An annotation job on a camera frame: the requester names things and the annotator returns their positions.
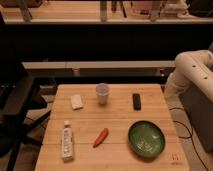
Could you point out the red chili pepper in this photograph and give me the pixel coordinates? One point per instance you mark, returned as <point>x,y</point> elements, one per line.
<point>103,134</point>

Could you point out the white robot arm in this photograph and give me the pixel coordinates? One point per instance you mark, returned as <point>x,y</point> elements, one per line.
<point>190,75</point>

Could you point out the white paper cup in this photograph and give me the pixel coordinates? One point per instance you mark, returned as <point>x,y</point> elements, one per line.
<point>102,93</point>

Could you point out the green bowl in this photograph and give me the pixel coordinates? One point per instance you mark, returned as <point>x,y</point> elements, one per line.
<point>146,139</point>

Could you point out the black office chair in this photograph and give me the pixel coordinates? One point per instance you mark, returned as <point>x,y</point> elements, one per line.
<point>19,93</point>

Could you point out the long grey bench rail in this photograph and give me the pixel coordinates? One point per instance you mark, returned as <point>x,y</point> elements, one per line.
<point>101,68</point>

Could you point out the black eraser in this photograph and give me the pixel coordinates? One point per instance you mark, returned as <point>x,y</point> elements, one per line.
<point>136,101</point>

